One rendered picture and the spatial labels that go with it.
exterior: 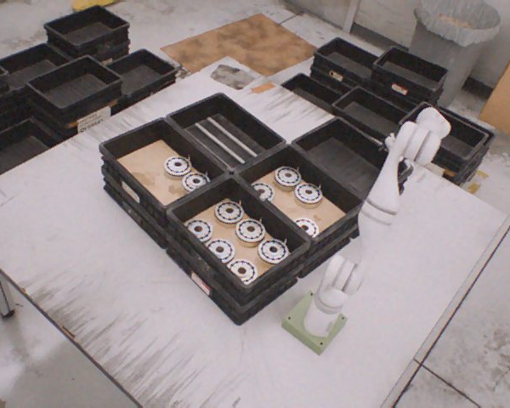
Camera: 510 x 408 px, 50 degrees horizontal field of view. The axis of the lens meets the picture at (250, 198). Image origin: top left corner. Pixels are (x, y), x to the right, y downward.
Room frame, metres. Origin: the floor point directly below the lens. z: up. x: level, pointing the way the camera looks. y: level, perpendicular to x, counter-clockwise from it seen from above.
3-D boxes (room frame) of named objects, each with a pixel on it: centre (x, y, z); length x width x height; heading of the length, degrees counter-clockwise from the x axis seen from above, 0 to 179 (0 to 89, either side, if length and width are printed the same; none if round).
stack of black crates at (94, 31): (2.80, 1.11, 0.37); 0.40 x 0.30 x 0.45; 148
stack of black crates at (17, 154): (1.90, 1.20, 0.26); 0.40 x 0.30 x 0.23; 148
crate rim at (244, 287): (1.17, 0.02, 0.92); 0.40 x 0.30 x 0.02; 51
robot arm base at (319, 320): (0.98, -0.29, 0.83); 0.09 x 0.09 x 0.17; 70
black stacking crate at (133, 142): (1.43, 0.33, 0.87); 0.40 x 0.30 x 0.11; 51
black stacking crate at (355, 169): (1.64, -0.36, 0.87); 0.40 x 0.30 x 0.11; 51
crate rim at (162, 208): (1.43, 0.33, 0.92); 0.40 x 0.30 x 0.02; 51
